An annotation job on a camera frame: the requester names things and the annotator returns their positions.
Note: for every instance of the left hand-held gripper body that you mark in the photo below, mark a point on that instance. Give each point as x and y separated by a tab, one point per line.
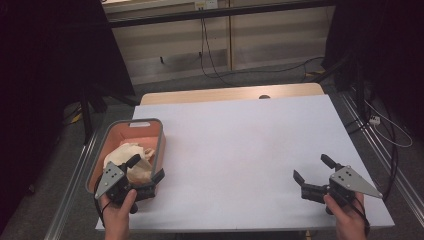
111	179

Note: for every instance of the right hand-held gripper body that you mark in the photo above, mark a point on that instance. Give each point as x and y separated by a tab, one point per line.
346	182

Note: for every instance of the cream cloth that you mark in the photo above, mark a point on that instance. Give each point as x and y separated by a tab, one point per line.
128	153

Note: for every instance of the pink bin with grey rim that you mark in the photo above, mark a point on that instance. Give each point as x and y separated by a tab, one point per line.
133	133

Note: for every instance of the person's left hand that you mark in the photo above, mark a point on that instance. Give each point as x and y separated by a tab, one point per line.
116	215

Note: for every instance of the person's right hand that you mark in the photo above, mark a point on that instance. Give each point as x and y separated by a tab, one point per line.
348	220

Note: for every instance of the white power plug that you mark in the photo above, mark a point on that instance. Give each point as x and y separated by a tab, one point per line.
375	120

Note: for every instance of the black metal stand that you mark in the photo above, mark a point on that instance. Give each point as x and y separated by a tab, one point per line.
90	106

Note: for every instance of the black curtain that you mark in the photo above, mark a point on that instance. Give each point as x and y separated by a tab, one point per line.
383	50
50	66

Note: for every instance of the aluminium rail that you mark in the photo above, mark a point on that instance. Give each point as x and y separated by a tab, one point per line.
71	186
390	160

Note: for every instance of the white wall socket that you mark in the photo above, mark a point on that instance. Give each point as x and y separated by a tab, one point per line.
206	4

